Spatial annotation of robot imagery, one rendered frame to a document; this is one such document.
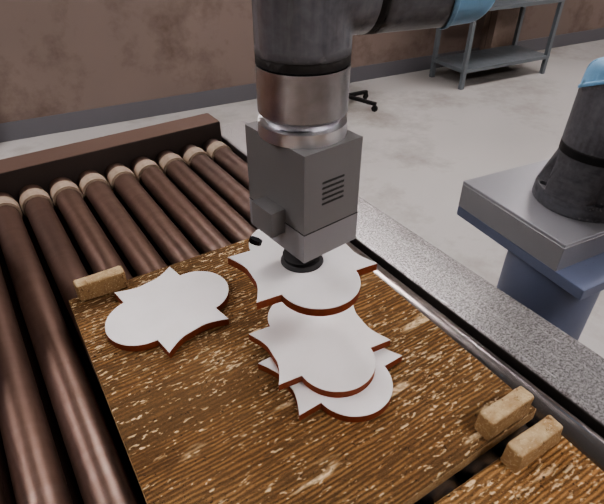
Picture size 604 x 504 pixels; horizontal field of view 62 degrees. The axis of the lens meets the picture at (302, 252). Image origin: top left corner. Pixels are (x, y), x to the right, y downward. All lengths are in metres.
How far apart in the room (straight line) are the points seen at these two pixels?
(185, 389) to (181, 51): 3.38
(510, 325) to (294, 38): 0.44
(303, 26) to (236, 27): 3.51
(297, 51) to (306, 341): 0.30
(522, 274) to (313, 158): 0.64
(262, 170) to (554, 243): 0.52
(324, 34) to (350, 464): 0.35
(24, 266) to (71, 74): 2.97
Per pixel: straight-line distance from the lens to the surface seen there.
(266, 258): 0.51
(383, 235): 0.77
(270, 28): 0.39
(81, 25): 3.65
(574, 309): 1.01
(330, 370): 0.51
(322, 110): 0.40
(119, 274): 0.66
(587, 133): 0.87
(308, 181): 0.40
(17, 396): 0.61
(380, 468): 0.48
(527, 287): 0.98
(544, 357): 0.64
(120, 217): 0.85
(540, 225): 0.86
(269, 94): 0.40
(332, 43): 0.39
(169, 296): 0.63
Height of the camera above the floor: 1.35
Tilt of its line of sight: 36 degrees down
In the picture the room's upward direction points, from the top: straight up
